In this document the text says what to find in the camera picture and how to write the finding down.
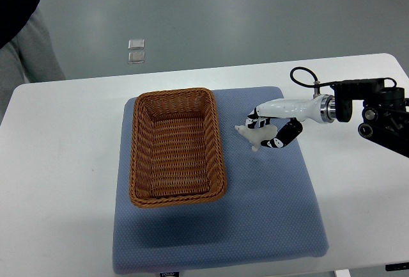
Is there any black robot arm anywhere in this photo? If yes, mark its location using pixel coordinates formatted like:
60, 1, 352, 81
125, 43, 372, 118
289, 67, 408, 157

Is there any white toy polar bear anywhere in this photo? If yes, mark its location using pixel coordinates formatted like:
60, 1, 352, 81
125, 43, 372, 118
235, 124, 278, 152

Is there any person in grey trousers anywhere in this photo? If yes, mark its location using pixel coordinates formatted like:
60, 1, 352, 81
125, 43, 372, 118
1, 0, 66, 118

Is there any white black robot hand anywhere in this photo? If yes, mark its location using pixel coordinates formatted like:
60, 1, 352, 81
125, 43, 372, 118
245, 94, 336, 148

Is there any upper silver floor plate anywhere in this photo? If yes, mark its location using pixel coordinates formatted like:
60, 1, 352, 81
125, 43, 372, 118
128, 38, 144, 50

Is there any black label tag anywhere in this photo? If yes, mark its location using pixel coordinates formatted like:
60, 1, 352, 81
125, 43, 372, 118
159, 271, 180, 277

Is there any blue padded mat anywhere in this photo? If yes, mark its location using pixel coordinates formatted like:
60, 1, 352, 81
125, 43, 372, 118
111, 86, 330, 274

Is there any brown wicker basket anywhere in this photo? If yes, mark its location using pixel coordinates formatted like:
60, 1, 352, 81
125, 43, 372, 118
128, 88, 227, 209

